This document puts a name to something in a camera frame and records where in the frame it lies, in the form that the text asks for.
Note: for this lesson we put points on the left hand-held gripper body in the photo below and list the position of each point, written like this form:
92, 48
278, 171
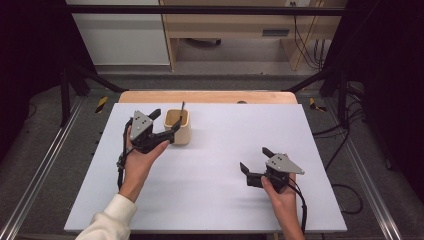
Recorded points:
141, 128

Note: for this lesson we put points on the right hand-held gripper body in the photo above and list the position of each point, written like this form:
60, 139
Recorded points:
283, 168

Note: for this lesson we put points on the square wooden cup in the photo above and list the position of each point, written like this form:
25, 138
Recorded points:
181, 133

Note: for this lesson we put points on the black makeup brush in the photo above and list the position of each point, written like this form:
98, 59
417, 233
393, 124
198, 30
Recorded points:
182, 111

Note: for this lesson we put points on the person's right hand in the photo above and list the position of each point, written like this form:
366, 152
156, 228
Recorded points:
283, 203

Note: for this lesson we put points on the person's left hand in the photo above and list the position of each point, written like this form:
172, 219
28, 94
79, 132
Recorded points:
140, 170

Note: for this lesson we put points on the light wooden table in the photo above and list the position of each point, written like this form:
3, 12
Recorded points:
200, 97

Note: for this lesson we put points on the white cabinet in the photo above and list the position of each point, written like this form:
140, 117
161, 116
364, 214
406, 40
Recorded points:
123, 40

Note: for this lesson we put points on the wooden desk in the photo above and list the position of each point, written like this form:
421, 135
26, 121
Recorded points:
230, 25

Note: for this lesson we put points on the black curtain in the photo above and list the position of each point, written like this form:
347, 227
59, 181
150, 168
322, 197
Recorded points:
30, 50
390, 66

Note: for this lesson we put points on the black frame strut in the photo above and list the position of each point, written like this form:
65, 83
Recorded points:
341, 96
66, 96

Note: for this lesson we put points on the aluminium floor rail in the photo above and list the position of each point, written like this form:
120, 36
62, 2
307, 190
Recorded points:
43, 166
366, 173

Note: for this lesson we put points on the black horizontal frame bar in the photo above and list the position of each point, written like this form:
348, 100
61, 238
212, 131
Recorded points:
200, 10

